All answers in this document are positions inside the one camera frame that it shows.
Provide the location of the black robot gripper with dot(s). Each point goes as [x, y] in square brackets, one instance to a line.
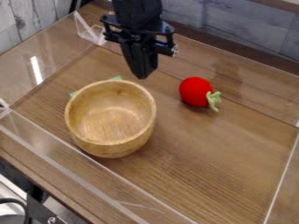
[155, 35]

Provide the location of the red plush fruit green stem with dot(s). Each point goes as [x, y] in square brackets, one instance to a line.
[197, 93]

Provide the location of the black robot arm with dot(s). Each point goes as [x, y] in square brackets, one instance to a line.
[137, 27]

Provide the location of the green mat under bowl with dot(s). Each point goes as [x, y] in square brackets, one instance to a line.
[117, 78]

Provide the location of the light wooden bowl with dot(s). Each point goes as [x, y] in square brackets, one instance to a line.
[110, 116]

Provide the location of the clear acrylic tray enclosure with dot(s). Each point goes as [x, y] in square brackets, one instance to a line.
[191, 147]

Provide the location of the black metal bracket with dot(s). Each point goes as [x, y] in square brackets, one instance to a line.
[39, 214]

